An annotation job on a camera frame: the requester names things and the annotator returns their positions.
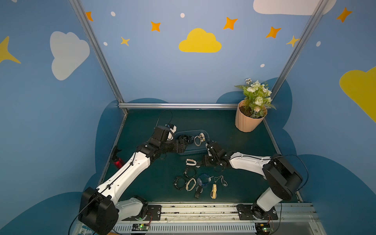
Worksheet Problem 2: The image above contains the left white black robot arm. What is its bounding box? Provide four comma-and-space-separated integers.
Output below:
76, 123, 191, 235

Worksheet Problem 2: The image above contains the horizontal aluminium frame bar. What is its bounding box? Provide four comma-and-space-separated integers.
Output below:
118, 103, 238, 110

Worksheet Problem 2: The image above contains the small black watch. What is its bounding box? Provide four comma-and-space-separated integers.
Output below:
187, 136, 194, 145

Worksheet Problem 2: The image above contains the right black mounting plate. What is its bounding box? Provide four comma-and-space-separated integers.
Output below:
236, 204, 278, 220

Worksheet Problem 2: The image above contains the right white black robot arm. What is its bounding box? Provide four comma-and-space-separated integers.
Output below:
204, 142, 303, 220

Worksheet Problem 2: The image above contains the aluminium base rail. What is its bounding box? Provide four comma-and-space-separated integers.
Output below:
71, 201, 327, 235

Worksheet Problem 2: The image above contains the tan small watch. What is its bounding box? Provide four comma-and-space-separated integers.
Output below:
199, 133, 206, 141

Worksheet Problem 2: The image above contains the white artificial flower plant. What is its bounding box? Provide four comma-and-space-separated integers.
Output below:
236, 78, 276, 119

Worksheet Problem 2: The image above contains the black round watch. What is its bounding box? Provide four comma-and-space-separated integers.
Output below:
183, 166, 197, 179

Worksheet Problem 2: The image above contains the peach ribbed flower pot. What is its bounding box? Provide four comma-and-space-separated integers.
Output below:
235, 100, 265, 133

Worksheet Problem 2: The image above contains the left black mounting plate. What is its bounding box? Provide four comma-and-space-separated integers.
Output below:
123, 205, 162, 221

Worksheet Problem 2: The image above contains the blue plastic storage box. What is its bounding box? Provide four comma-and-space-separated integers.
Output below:
175, 129, 209, 156

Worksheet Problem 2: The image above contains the cream band watch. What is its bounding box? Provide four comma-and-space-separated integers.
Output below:
185, 178, 196, 192

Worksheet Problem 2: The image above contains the black mounting plate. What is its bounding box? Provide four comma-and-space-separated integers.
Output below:
123, 205, 162, 221
236, 204, 278, 220

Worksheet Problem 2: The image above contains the left green circuit board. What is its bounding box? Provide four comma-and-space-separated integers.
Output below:
132, 224, 150, 232

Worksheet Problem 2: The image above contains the silver chain watch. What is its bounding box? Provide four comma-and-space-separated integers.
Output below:
214, 175, 228, 187

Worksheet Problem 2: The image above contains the right aluminium frame post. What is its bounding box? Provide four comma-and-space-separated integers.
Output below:
270, 0, 330, 100

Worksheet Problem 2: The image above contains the beige oval band watch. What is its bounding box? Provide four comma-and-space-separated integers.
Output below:
194, 136, 202, 146

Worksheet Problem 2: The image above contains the right green circuit board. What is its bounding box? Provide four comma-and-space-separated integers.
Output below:
255, 223, 273, 235

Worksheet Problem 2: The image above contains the black strap watch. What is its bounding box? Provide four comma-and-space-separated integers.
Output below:
195, 161, 205, 168
194, 186, 203, 199

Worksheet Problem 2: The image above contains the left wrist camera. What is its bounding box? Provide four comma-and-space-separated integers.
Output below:
165, 123, 177, 141

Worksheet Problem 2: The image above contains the blue translucent watch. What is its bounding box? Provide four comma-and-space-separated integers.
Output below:
197, 173, 212, 188

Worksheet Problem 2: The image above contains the green circuit board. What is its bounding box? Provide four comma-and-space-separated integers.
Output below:
255, 223, 273, 235
132, 224, 150, 232

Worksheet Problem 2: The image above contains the left aluminium frame post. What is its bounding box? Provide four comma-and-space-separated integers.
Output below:
69, 0, 125, 103

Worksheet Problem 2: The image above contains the aluminium frame post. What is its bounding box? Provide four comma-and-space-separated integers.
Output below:
69, 0, 125, 103
270, 0, 330, 100

